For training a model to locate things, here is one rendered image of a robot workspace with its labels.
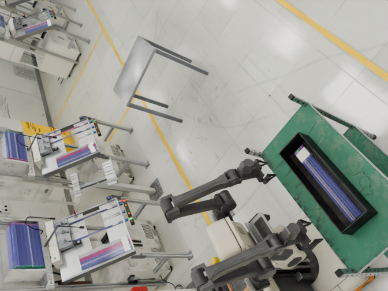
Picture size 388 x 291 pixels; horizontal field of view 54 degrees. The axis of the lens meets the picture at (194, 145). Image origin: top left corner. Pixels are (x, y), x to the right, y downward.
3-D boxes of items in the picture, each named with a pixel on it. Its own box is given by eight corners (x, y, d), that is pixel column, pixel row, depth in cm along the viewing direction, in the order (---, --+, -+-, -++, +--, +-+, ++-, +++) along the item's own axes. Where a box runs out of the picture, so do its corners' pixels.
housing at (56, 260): (57, 226, 398) (52, 219, 388) (65, 266, 366) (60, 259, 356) (49, 229, 396) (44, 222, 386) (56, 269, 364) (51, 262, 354)
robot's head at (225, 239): (223, 269, 202) (220, 258, 191) (208, 237, 215) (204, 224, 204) (247, 257, 204) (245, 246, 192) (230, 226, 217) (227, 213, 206)
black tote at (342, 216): (289, 157, 226) (278, 153, 218) (309, 135, 218) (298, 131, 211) (351, 235, 189) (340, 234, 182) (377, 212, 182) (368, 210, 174)
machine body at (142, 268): (155, 221, 467) (110, 217, 427) (175, 269, 421) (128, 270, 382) (129, 253, 493) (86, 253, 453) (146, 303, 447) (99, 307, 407)
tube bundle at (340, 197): (297, 154, 221) (293, 153, 218) (305, 145, 218) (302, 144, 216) (354, 223, 188) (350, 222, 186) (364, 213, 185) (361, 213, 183)
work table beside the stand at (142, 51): (208, 73, 446) (154, 48, 395) (181, 123, 466) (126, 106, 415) (190, 59, 478) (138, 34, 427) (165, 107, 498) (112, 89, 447)
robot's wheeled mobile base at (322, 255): (313, 327, 288) (294, 331, 272) (270, 256, 329) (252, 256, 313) (380, 276, 260) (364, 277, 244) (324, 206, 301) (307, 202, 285)
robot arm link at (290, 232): (264, 238, 179) (274, 254, 174) (272, 223, 172) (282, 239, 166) (285, 232, 184) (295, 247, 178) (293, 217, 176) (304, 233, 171)
